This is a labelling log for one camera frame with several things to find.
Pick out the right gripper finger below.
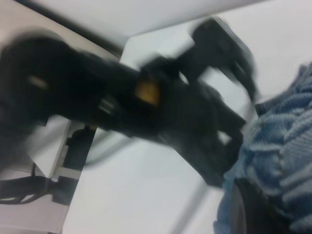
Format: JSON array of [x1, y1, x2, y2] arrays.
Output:
[[229, 177, 298, 234]]

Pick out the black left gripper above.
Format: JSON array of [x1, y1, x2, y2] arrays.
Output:
[[158, 80, 247, 188]]

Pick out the blue denim jeans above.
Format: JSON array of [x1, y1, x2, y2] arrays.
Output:
[[213, 62, 312, 234]]

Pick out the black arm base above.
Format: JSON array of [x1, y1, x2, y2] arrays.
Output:
[[0, 175, 77, 206]]

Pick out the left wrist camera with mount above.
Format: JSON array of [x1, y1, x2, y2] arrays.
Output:
[[177, 18, 259, 101]]

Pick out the black metal bracket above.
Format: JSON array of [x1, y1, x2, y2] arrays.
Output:
[[63, 124, 96, 171]]

